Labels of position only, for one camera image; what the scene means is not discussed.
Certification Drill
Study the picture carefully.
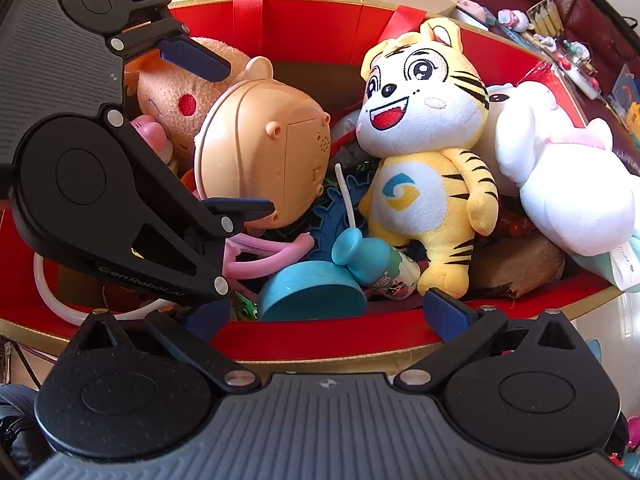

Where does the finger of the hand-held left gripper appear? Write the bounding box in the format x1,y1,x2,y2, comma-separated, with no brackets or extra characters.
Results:
106,0,232,82
90,109,276,307

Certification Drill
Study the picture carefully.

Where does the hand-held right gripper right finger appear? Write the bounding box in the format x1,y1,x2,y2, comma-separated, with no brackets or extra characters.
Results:
395,290,591,392

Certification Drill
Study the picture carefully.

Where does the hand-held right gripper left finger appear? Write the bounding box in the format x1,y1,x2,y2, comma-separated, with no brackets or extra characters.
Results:
62,302,261,393

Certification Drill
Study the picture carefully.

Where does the peach plastic bear toy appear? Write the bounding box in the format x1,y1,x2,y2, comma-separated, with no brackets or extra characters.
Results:
192,56,332,228

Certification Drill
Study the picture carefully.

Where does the teal toy milk bottle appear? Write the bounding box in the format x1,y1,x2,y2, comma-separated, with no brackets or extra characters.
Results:
331,228,422,301

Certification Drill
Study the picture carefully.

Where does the teal plastic bowl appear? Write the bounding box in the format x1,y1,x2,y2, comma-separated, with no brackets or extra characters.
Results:
257,260,368,323

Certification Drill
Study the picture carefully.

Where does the red gift box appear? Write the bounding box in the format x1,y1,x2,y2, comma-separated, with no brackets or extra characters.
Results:
0,0,616,361

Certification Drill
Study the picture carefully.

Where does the yellow tiger plush toy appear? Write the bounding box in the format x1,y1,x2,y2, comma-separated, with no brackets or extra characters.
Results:
356,17,500,298

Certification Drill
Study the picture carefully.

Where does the orange plush with red cheek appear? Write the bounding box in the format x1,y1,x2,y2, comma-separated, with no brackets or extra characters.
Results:
125,37,251,161

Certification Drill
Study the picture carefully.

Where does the pink plastic tube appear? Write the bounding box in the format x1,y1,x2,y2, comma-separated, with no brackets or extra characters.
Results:
222,232,316,281

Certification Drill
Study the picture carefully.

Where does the brown plush toy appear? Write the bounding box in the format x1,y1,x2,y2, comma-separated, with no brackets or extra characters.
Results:
467,232,566,301

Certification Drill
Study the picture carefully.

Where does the dark blue rubber toy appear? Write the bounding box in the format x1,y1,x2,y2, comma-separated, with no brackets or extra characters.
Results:
305,180,371,261

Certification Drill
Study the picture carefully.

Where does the small pink pig toy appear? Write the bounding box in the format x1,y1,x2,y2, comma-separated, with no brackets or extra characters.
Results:
131,114,173,161

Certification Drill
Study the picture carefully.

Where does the white plastic tube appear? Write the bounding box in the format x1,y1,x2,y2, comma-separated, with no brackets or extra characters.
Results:
32,252,171,323

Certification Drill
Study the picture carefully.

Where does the white plush toy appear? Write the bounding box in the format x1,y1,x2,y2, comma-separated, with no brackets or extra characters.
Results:
485,82,640,256

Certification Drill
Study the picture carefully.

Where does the mint green plush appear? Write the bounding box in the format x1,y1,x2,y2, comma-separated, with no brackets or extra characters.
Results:
570,232,640,293

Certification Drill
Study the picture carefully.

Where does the clear plastic box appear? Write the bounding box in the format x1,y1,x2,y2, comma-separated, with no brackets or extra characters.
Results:
607,65,640,111

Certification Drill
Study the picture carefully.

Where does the small pink white toy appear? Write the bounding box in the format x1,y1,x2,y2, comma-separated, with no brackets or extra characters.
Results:
497,7,531,31

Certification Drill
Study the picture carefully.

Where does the pack of small yellow bottles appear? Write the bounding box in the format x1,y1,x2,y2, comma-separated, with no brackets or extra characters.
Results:
527,0,558,36

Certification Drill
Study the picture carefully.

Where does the black bag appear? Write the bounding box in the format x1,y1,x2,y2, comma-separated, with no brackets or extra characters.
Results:
582,0,640,51

